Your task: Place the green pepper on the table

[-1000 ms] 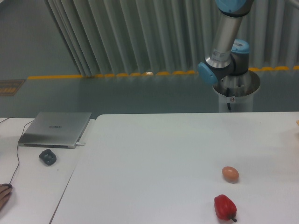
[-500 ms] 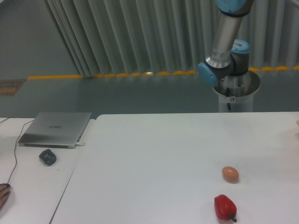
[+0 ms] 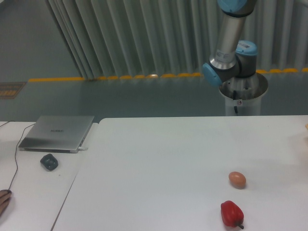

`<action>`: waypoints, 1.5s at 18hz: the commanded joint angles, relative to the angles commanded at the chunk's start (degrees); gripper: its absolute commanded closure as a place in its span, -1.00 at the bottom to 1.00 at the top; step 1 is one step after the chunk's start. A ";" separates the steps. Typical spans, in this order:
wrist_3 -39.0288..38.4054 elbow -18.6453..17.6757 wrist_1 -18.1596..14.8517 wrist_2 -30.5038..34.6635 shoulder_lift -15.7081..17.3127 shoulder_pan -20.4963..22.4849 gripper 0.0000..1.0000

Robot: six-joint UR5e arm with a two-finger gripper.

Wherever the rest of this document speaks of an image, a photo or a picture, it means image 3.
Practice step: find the silver closed laptop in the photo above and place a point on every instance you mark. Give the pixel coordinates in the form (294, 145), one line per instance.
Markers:
(57, 134)

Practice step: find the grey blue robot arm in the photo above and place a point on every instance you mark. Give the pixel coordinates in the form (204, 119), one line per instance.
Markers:
(223, 64)

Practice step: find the person's hand on mouse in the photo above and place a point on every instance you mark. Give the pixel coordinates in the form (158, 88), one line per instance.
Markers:
(4, 202)

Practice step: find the brown egg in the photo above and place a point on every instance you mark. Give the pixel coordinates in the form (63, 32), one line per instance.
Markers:
(237, 179)

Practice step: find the red bell pepper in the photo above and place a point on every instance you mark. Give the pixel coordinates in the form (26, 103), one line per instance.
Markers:
(232, 215)

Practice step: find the white USB dongle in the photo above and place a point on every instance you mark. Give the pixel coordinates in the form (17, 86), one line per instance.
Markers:
(83, 148)

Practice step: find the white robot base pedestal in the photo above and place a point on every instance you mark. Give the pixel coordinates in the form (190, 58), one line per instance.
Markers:
(243, 96)

